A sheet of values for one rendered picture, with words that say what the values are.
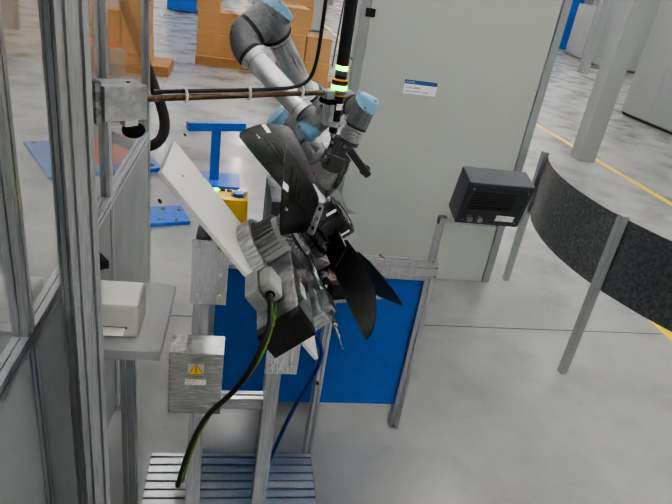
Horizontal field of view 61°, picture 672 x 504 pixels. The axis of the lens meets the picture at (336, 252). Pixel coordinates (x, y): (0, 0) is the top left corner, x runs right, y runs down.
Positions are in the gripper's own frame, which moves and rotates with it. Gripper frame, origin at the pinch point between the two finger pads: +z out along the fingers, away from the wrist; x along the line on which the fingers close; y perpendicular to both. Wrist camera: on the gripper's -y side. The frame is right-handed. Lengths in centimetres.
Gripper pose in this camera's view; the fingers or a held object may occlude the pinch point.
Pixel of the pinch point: (329, 194)
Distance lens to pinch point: 197.4
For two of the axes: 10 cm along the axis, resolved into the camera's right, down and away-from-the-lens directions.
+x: 1.3, 4.5, -8.8
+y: -9.0, -3.3, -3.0
